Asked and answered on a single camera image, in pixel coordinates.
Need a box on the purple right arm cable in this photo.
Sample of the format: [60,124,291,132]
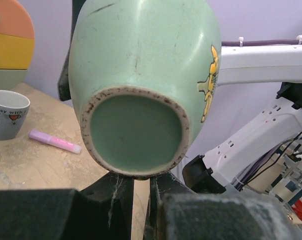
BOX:
[220,36,302,48]

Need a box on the round cream drawer cabinet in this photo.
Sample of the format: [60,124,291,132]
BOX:
[0,0,35,90]

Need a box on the grey mug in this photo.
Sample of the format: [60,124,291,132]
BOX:
[0,90,31,141]

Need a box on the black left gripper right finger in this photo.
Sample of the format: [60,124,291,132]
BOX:
[144,172,302,240]

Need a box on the teal cup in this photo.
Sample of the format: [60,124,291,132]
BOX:
[68,0,221,179]

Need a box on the pink marker pen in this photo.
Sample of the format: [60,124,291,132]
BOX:
[28,129,82,154]

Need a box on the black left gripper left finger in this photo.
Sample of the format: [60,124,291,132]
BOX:
[0,172,134,240]

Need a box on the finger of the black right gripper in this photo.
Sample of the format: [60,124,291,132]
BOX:
[57,0,79,102]

